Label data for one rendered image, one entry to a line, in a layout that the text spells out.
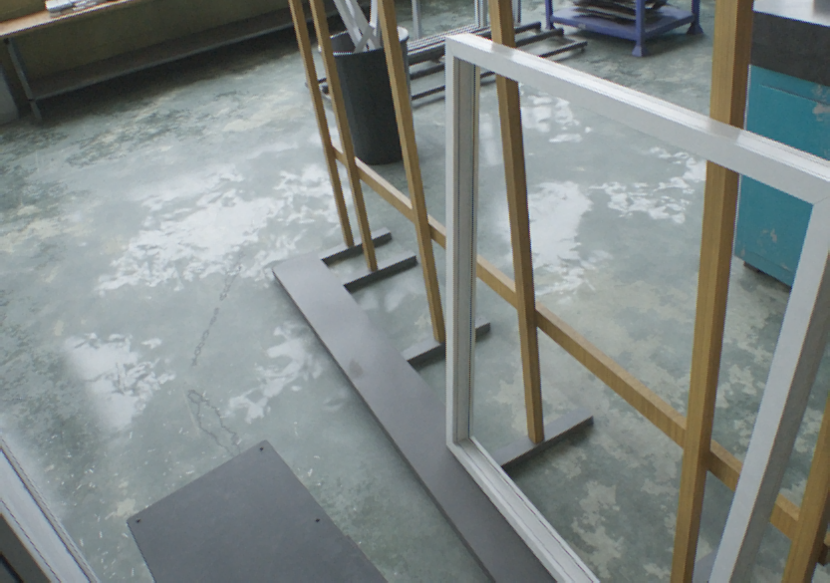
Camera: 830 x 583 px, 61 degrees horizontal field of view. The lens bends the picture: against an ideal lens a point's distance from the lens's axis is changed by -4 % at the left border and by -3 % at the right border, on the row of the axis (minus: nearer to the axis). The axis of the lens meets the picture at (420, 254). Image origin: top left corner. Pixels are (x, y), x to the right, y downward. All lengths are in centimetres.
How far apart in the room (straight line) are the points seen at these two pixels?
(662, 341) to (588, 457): 70
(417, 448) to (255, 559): 127
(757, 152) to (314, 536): 105
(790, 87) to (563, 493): 173
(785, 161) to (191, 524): 129
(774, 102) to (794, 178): 193
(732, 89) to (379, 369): 205
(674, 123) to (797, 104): 174
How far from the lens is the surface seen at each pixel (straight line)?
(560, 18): 696
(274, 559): 150
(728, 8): 130
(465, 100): 200
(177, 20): 857
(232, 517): 159
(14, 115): 816
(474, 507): 248
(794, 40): 295
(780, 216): 328
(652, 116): 138
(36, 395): 374
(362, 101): 463
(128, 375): 357
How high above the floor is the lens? 200
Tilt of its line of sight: 32 degrees down
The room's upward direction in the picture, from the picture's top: 10 degrees counter-clockwise
